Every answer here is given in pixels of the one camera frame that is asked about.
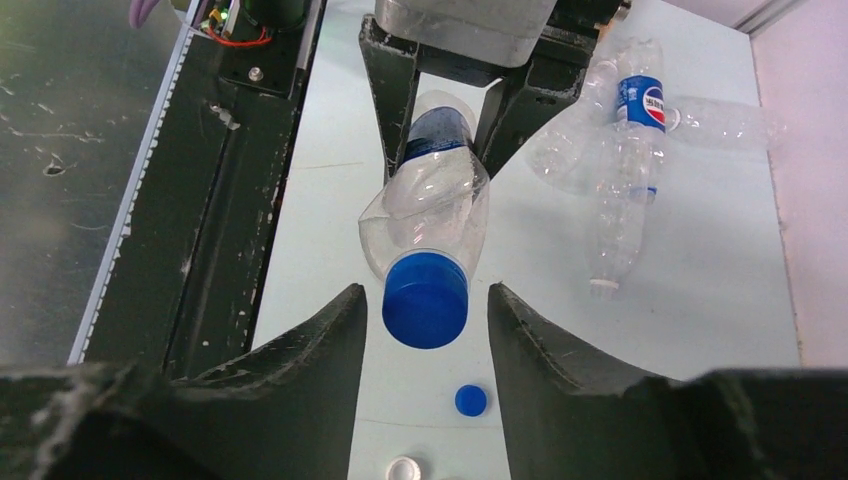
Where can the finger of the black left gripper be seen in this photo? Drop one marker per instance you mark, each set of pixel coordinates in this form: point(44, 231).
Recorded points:
point(528, 97)
point(391, 65)

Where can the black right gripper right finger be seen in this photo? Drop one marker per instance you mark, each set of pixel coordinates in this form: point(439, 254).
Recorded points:
point(572, 411)

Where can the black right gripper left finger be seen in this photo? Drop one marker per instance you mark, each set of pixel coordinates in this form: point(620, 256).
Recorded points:
point(283, 411)

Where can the clear ribbed plastic bottle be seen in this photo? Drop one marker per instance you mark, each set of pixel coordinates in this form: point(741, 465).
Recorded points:
point(557, 151)

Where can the white bottle cap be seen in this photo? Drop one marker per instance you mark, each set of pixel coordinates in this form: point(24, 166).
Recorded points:
point(403, 468)

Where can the clear crushed plastic bottle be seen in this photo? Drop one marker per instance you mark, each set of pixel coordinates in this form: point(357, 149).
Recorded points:
point(437, 201)

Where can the blue bottle cap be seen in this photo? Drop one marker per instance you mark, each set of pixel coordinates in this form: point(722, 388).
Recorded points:
point(426, 300)
point(471, 400)

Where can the clear bottle with blue label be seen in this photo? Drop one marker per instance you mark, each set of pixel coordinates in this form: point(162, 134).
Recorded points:
point(627, 154)

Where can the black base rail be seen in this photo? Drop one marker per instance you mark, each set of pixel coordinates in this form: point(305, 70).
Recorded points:
point(184, 295)

